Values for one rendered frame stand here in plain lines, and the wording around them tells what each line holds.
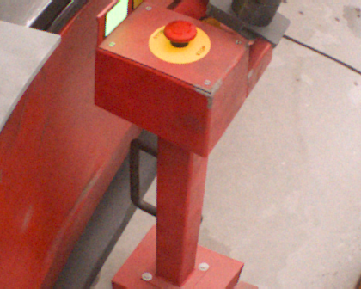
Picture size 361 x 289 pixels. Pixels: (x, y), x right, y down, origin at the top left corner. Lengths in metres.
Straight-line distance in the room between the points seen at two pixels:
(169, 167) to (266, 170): 0.64
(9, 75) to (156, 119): 0.39
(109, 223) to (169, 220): 0.38
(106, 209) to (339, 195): 0.52
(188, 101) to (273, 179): 0.88
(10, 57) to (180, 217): 0.68
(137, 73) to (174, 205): 0.36
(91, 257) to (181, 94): 0.75
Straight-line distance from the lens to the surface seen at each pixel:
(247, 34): 1.10
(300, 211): 1.88
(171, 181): 1.33
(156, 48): 1.07
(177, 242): 1.47
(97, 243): 1.76
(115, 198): 1.82
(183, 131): 1.10
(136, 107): 1.12
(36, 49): 0.79
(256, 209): 1.87
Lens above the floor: 1.57
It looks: 53 degrees down
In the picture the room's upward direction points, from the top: 3 degrees clockwise
